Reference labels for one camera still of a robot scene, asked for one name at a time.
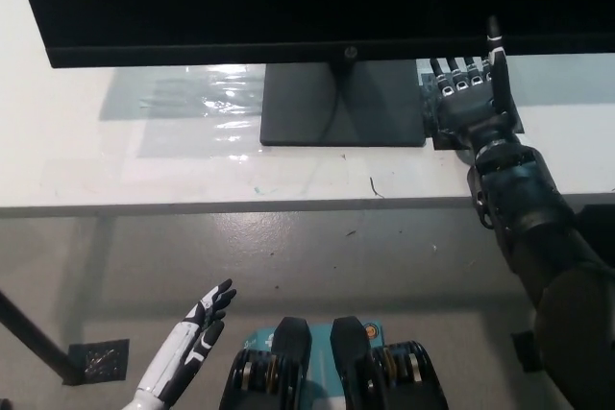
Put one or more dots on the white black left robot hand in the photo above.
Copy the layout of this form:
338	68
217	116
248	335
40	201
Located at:
192	338

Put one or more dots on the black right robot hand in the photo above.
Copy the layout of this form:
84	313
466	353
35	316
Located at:
473	107

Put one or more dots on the black metal desk leg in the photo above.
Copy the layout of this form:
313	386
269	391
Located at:
33	338

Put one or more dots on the black boxy object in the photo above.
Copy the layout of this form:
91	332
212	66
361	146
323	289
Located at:
599	210

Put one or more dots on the dark round object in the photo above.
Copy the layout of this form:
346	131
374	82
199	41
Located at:
5	404

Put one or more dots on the clear plastic tape patch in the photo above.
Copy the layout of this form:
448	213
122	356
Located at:
192	103

